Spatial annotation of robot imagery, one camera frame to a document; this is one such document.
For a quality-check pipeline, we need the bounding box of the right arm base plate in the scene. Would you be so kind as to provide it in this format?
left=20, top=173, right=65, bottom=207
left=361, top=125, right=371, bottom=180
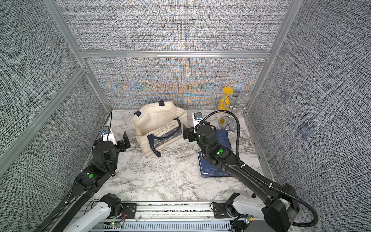
left=210, top=202, right=234, bottom=219

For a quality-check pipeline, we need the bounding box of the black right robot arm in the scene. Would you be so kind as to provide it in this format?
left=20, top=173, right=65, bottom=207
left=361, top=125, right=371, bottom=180
left=183, top=124, right=319, bottom=232

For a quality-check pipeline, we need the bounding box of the clear wine glass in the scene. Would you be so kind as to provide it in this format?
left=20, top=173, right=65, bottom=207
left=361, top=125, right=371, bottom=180
left=234, top=93, right=252, bottom=115

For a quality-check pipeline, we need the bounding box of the yellow wine glass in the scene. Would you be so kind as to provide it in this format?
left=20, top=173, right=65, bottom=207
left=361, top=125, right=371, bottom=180
left=218, top=87, right=234, bottom=110

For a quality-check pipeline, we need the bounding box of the aluminium front rail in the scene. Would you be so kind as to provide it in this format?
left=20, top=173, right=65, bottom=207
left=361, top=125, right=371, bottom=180
left=52, top=200, right=299, bottom=232

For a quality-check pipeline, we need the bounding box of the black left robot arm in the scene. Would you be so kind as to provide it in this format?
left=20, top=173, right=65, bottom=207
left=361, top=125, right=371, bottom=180
left=35, top=132, right=131, bottom=232

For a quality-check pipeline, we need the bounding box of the dark blue book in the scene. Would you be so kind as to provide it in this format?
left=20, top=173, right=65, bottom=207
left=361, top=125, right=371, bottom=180
left=216, top=130, right=231, bottom=149

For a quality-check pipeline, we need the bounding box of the black corrugated cable hose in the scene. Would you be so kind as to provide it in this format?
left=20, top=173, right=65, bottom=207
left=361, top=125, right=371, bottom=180
left=199, top=110, right=319, bottom=228

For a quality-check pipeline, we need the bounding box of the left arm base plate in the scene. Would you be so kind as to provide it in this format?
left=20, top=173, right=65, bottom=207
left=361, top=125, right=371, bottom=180
left=108, top=203, right=138, bottom=219

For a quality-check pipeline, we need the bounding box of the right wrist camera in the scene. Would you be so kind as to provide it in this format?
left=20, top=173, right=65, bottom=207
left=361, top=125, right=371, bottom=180
left=192, top=112, right=203, bottom=133

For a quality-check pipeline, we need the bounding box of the cream canvas tote bag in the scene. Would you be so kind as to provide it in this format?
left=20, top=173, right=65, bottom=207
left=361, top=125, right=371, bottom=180
left=131, top=100, right=188, bottom=158

